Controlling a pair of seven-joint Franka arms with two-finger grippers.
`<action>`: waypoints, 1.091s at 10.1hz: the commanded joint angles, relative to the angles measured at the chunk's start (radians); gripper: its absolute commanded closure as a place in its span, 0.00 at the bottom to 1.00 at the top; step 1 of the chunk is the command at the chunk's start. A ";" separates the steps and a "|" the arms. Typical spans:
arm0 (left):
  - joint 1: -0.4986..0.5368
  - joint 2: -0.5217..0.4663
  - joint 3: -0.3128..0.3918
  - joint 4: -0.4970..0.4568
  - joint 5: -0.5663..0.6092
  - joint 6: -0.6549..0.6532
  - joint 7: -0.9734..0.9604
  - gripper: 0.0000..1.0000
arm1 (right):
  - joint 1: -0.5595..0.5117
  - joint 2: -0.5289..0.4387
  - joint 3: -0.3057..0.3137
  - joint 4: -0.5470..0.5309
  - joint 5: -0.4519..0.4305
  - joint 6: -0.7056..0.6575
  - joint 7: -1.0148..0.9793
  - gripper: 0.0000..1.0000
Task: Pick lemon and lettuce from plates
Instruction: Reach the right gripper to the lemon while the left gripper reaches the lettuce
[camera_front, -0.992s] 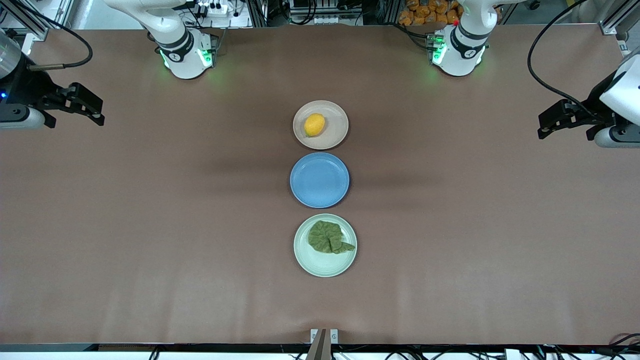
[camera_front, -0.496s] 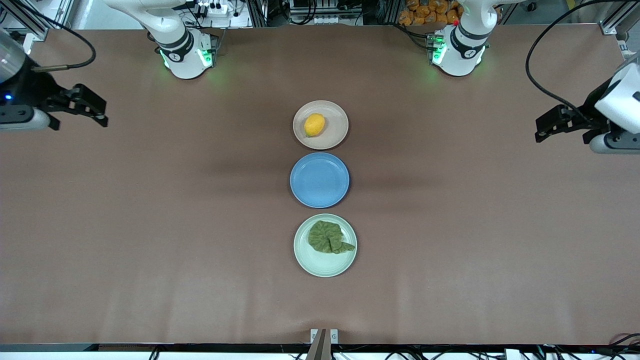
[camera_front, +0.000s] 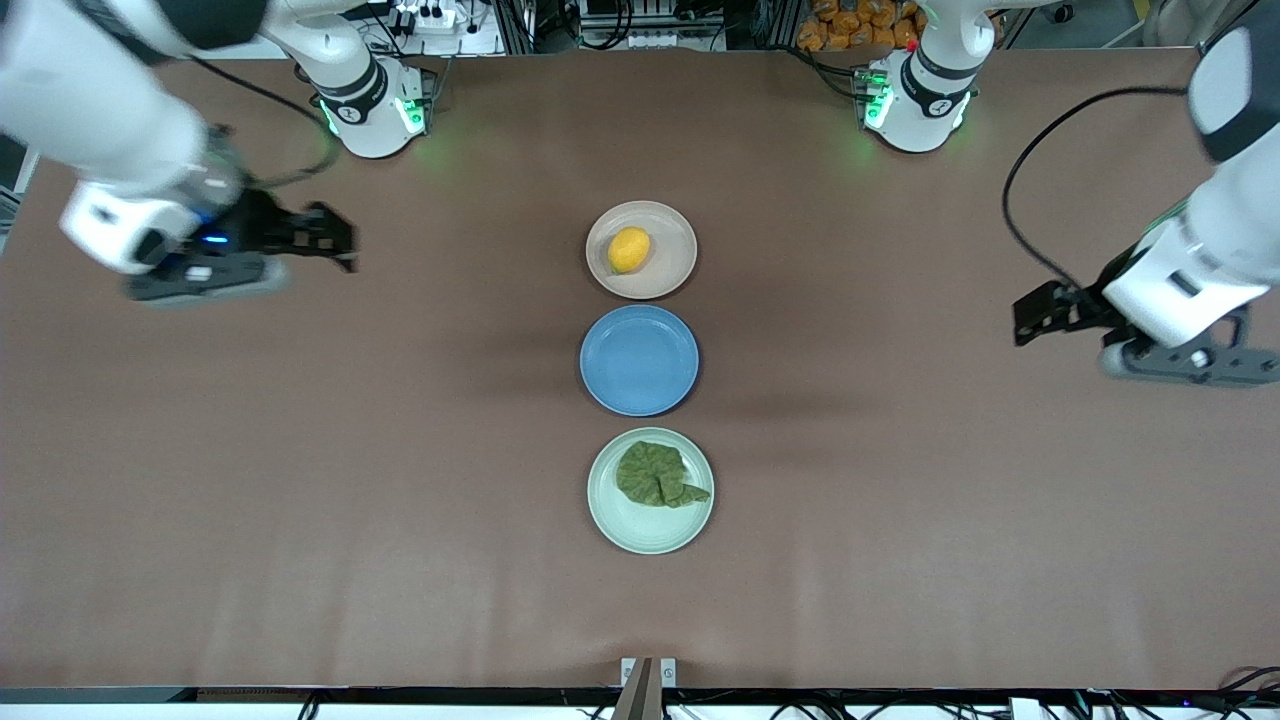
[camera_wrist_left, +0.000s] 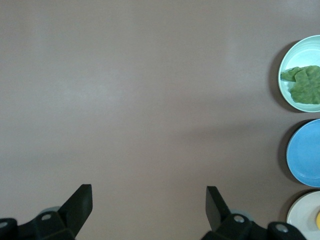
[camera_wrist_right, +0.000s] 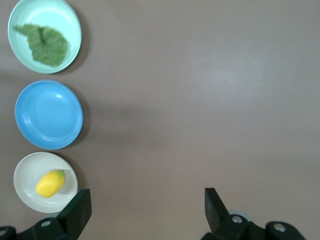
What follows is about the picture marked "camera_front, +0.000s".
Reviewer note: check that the pale green round plate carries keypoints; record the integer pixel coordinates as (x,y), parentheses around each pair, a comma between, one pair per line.
(640,528)

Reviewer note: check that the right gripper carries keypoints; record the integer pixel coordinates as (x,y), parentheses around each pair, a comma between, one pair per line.
(262,226)

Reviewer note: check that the silver metal mounting bracket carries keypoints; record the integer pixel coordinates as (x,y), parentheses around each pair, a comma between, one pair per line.
(668,672)

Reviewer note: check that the white power strip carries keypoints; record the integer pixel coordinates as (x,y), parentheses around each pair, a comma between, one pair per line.
(430,20)

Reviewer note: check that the aluminium frame profile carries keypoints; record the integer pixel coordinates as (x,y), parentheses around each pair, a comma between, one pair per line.
(513,25)

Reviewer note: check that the green lettuce leaf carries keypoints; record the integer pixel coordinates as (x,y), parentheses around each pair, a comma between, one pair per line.
(650,475)

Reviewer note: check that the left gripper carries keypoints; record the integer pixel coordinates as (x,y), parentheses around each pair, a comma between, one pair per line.
(1082,303)

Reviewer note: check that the blue round plate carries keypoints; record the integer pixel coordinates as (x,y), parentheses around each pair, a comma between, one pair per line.
(639,360)

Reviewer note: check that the beige round plate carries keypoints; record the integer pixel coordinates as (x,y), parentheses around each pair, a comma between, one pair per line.
(668,262)

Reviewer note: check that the orange snack packets pile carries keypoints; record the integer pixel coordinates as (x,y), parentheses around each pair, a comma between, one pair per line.
(850,25)

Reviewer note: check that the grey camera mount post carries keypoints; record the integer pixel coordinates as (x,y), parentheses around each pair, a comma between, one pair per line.
(640,702)

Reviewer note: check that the yellow lemon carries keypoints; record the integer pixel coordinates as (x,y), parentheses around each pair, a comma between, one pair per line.
(629,250)

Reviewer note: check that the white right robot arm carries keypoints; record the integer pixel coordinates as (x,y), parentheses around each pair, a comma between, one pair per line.
(365,120)

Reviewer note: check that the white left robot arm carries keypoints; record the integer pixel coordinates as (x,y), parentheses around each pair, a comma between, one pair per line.
(915,110)

